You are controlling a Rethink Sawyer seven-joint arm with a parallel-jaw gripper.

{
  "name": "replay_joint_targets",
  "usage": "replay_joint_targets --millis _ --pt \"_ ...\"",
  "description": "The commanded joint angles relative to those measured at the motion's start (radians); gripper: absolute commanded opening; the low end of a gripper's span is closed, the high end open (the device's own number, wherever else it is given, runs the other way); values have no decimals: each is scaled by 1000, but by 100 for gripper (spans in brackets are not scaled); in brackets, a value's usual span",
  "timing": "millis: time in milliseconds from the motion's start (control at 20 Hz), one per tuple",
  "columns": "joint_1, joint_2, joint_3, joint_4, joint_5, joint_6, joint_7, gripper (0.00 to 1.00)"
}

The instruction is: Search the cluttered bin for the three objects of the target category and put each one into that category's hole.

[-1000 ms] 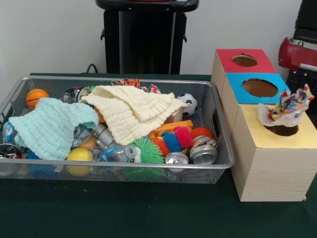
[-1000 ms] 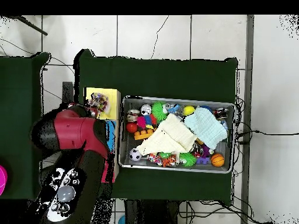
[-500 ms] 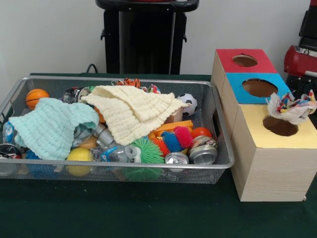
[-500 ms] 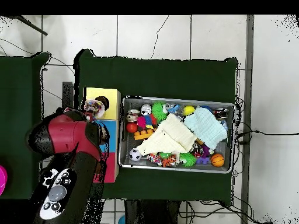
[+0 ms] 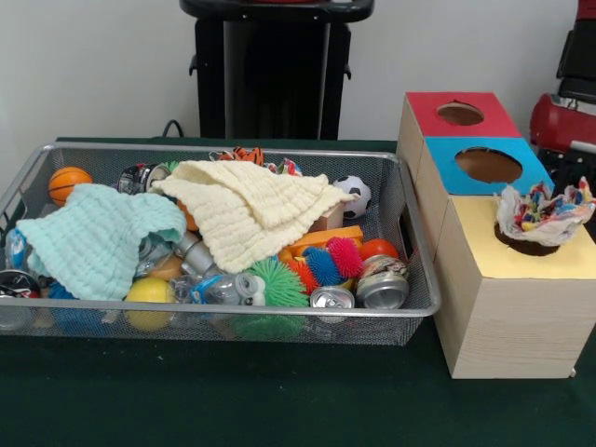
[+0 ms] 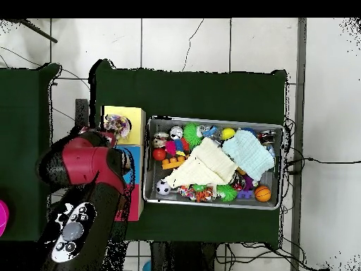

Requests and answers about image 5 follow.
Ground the crushed silver can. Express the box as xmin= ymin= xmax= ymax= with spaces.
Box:
xmin=355 ymin=254 xmax=411 ymax=311

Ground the cream knitted cloth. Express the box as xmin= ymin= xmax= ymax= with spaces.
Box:
xmin=151 ymin=159 xmax=358 ymax=275

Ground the dark green tablecloth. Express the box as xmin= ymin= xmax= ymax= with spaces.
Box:
xmin=0 ymin=136 xmax=596 ymax=447

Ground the silver mesh bin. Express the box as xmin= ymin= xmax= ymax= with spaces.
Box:
xmin=0 ymin=142 xmax=442 ymax=348

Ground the mint knitted cloth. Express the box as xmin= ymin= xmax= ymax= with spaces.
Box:
xmin=16 ymin=183 xmax=187 ymax=302

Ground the small soccer ball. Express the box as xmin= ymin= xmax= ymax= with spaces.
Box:
xmin=332 ymin=175 xmax=373 ymax=220

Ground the yellow ball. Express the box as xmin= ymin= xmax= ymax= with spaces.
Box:
xmin=124 ymin=278 xmax=177 ymax=332

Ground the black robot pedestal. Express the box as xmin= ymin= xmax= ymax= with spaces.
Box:
xmin=179 ymin=0 xmax=376 ymax=141

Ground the orange toy block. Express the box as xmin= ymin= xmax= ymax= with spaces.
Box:
xmin=278 ymin=224 xmax=365 ymax=262

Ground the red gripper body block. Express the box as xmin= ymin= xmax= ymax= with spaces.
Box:
xmin=529 ymin=91 xmax=596 ymax=156

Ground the wooden box with three holes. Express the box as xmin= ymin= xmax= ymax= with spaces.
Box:
xmin=396 ymin=91 xmax=596 ymax=380

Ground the small orange basketball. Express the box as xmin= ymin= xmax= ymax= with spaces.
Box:
xmin=47 ymin=166 xmax=94 ymax=208

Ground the red ball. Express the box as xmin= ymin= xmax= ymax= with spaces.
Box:
xmin=358 ymin=238 xmax=400 ymax=263

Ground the green spiky ball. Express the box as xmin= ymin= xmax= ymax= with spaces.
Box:
xmin=235 ymin=258 xmax=312 ymax=342

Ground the pink blue red spiky toy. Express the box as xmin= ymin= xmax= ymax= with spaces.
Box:
xmin=286 ymin=236 xmax=364 ymax=295

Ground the colourful patterned white cloth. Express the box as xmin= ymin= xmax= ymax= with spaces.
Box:
xmin=494 ymin=175 xmax=596 ymax=248

